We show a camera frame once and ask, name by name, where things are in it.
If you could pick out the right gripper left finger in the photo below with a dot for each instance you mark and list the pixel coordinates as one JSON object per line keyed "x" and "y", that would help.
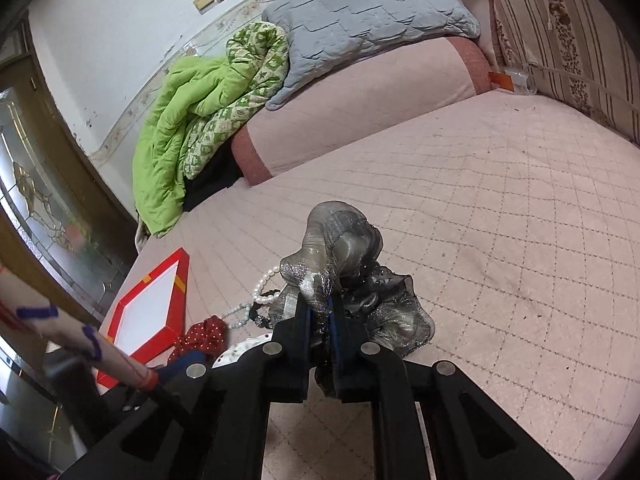
{"x": 290, "y": 367}

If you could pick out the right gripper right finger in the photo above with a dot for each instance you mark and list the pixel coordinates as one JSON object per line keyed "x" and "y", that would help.
{"x": 344, "y": 372}

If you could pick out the white cherry print scrunchie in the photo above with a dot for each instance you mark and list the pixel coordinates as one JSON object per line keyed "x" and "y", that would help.
{"x": 233, "y": 353}

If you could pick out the red polka dot scrunchie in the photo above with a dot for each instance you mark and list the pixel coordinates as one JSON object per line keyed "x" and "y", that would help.
{"x": 209, "y": 337}

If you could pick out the grey sheer scrunchie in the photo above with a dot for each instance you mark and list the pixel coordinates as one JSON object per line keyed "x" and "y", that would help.
{"x": 339, "y": 256}

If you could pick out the red white tray box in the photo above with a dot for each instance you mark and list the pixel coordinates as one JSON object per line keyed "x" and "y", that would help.
{"x": 149, "y": 311}

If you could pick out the wooden stained glass door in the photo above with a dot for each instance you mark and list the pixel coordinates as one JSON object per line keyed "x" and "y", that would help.
{"x": 67, "y": 224}

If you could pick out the green quilt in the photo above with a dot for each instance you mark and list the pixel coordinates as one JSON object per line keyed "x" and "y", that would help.
{"x": 201, "y": 104}

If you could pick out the pink long bolster pillow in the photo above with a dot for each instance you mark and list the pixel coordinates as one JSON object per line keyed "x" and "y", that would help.
{"x": 358, "y": 100}

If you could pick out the orange clear plastic box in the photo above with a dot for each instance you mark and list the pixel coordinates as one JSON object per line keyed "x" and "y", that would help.
{"x": 514, "y": 80}

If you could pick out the grey quilted pillow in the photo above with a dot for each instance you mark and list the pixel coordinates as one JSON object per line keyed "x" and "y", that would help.
{"x": 324, "y": 35}

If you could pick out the striped floral cushion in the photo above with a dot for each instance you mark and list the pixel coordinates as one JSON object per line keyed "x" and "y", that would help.
{"x": 576, "y": 54}

